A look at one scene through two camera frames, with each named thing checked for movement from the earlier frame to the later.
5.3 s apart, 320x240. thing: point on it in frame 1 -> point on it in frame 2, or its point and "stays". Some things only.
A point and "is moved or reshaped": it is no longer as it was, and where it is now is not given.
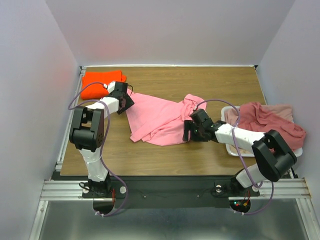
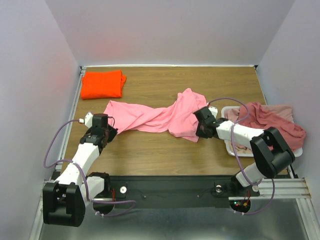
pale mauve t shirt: [283, 111] stays
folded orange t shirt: [97, 91] stays
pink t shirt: [159, 122] is moved or reshaped
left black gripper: [129, 103] -> [113, 134]
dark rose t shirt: [253, 117] stays
